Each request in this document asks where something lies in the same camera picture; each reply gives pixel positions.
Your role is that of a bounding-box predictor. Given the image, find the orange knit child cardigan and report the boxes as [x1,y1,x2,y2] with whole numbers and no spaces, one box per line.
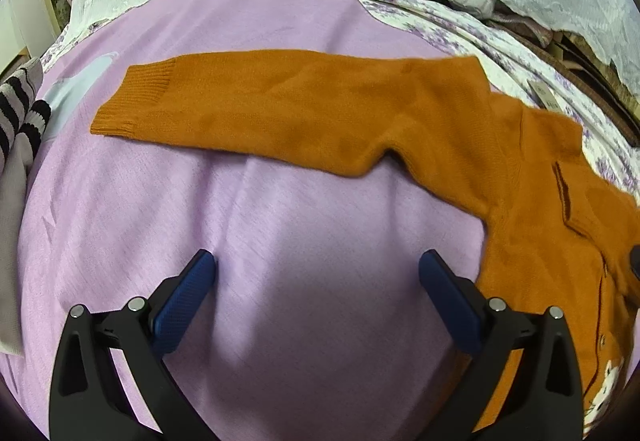
[90,50,639,430]

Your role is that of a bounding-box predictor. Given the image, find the purple floral white quilt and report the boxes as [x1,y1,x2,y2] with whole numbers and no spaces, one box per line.
[40,0,639,194]

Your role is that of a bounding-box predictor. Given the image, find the woven brown mat stack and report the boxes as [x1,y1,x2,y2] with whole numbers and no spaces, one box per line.
[485,13,639,149]

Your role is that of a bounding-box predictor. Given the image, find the beige paper price tag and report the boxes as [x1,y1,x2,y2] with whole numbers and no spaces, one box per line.
[528,80,563,114]

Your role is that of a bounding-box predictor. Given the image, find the lilac bed sheet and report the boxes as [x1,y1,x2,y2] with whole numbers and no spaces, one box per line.
[1,0,484,440]

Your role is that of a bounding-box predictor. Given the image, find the black white striped folded garment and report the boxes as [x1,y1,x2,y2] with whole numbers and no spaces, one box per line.
[0,58,51,170]

